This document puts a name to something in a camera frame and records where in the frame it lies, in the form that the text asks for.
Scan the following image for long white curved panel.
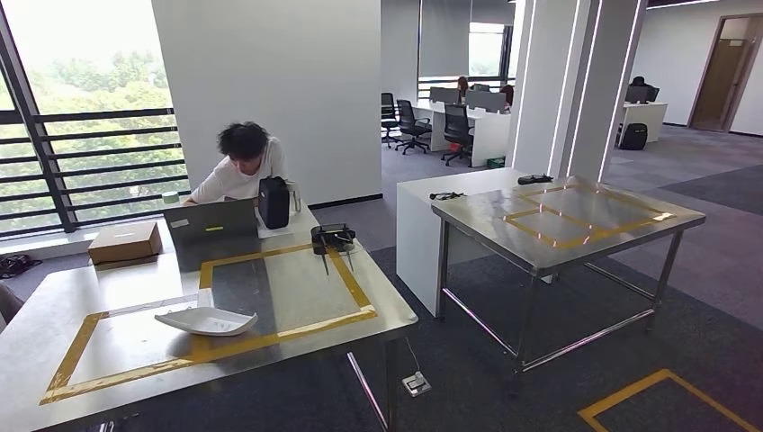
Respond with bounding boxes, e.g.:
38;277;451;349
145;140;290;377
154;307;259;338

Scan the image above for stainless steel workbench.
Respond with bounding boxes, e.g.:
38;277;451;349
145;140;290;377
0;205;419;432

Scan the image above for white cabinet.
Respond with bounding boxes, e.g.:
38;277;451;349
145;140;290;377
395;167;546;319

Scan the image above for black router with antennas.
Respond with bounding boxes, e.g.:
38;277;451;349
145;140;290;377
310;223;357;277

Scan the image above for large yellow tape rectangle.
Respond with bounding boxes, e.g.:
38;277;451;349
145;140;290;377
189;241;379;365

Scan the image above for stainless steel table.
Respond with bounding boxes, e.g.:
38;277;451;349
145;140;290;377
430;175;707;383

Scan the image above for black office chair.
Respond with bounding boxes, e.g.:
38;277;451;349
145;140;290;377
381;92;400;149
441;103;475;168
394;98;434;157

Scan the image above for black upright case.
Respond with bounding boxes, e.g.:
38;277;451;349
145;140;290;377
257;175;292;230

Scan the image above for white office desk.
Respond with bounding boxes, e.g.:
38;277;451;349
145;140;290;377
616;101;669;148
414;98;513;168

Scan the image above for grey desk partition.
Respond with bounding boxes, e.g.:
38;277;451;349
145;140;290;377
428;86;462;106
465;89;508;115

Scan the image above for grey laptop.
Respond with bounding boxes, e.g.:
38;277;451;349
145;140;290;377
163;198;261;245

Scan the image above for white floor power strip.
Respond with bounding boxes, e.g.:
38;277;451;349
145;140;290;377
401;371;433;399

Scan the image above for brown cardboard box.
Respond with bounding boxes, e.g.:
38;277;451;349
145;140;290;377
87;220;164;271

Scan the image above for black backpack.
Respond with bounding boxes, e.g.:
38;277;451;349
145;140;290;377
619;122;649;152

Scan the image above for black window railing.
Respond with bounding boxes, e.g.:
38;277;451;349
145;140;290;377
0;5;192;239

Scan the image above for black bag on floor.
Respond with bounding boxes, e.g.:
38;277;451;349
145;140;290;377
0;254;43;280

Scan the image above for brown door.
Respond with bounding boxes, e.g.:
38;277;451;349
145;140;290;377
687;13;763;133

